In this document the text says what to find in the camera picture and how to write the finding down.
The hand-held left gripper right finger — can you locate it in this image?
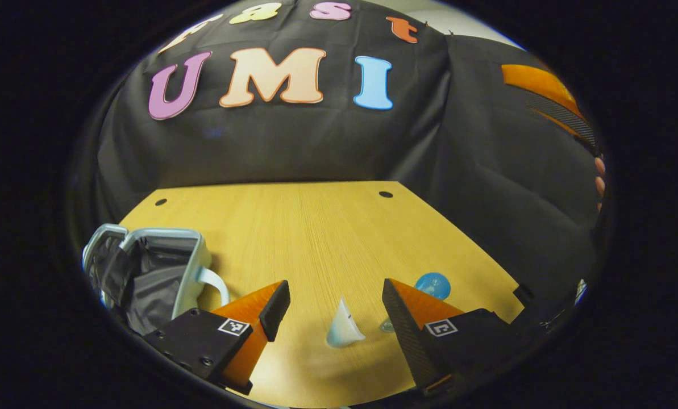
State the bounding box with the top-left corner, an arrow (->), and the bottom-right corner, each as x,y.
381,278 -> 524,397

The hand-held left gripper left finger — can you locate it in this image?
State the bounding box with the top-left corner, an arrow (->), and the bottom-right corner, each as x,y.
143,279 -> 292,397

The light blue suitcase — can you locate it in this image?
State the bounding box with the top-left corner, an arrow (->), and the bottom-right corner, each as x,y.
82,223 -> 231,337

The white cone-shaped tube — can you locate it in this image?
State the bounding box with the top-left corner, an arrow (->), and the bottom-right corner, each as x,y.
326,296 -> 367,349

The blue translucent tube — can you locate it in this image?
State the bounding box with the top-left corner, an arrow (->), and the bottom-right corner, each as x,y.
379,272 -> 452,334

